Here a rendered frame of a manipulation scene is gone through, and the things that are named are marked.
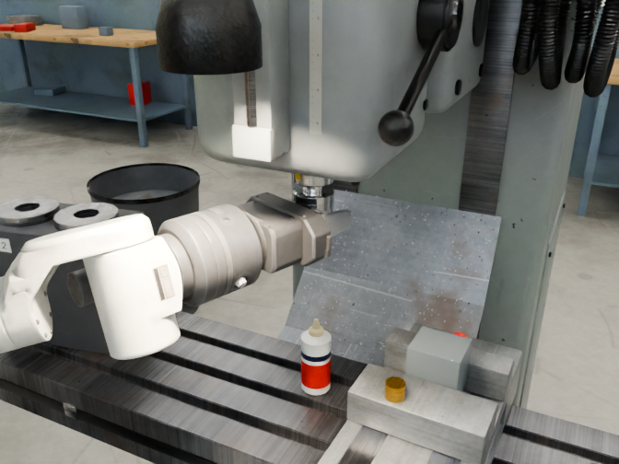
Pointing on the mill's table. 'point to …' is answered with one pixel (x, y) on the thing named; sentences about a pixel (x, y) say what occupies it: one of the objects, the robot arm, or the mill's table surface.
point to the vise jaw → (425, 414)
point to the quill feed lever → (428, 39)
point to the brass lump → (395, 389)
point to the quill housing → (331, 88)
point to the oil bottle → (316, 360)
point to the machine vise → (498, 377)
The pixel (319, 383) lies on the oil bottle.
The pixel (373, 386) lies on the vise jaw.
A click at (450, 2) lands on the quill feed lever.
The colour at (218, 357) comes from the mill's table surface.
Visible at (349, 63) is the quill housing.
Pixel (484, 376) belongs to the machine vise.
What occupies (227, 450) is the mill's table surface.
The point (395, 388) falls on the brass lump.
